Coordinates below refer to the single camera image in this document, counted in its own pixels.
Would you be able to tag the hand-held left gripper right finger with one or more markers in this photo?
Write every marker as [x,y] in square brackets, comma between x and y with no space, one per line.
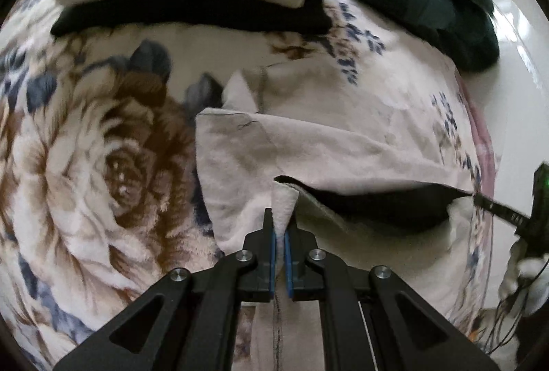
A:
[288,264]

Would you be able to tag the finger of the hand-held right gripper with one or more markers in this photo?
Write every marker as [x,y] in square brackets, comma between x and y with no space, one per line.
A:
[502,211]

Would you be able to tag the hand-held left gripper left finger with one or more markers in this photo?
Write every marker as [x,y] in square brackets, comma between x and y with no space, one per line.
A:
[271,255]

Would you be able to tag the beige fleece-lined small garment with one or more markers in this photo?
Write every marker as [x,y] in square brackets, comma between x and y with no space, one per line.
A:
[343,148]

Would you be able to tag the person's right hand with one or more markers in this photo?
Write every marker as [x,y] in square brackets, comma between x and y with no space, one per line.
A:
[525,272]

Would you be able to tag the pink bed sheet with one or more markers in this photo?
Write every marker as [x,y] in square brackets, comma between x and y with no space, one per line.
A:
[482,139]

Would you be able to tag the floral printed blanket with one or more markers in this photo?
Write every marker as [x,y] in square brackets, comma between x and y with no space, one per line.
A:
[85,165]

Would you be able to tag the black folded cloth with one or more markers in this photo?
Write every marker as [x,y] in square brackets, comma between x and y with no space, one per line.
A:
[193,17]

